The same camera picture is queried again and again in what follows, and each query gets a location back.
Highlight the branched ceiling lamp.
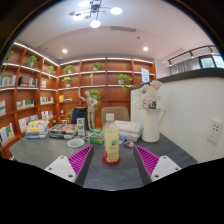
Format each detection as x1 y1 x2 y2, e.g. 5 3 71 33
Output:
68 0 124 29

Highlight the stack of white books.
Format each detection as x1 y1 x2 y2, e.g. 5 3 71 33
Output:
113 119 144 143

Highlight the stack of colourful books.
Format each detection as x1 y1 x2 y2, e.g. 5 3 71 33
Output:
25 119 50 140

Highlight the beige chair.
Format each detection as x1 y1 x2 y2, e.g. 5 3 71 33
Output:
100 105 130 128

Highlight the stack of dark books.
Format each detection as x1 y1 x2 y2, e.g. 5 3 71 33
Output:
48 123 79 140

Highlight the grey curtain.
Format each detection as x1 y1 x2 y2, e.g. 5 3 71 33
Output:
169 58 201 76

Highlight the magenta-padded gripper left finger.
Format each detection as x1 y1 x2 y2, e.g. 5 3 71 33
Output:
43 144 95 187

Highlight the white ceramic jug vase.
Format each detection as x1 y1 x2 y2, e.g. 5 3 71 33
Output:
141 108 166 144

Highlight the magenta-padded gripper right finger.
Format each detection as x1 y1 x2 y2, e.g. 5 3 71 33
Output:
133 144 183 186

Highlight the window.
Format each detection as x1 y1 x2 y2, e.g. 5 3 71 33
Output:
199 54 224 69

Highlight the ceiling air vent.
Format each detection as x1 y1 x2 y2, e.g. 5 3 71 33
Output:
110 25 137 33

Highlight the clear bottle of yellow drink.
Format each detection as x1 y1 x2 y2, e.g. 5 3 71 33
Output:
102 113 121 164

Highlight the green and white box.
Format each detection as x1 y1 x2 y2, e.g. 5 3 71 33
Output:
88 128 105 145

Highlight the small blue orange packet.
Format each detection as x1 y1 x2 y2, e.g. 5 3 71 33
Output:
122 140 135 148

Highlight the white patterned mug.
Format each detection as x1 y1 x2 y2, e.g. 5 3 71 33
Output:
66 138 86 155

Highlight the tall white green carton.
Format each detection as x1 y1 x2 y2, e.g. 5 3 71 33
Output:
76 117 86 137

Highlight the wooden artist mannequin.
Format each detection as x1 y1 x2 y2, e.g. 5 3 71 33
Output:
77 88 99 130

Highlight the dark chair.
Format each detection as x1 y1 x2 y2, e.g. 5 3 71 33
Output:
70 106 89 131

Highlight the wooden shelf unit with books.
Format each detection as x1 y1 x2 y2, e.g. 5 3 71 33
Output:
0 41 157 159

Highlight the black ceiling track rail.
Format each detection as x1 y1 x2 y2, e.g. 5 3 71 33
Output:
167 44 218 66

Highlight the white wall socket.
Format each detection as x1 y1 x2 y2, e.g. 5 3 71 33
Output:
207 118 224 145

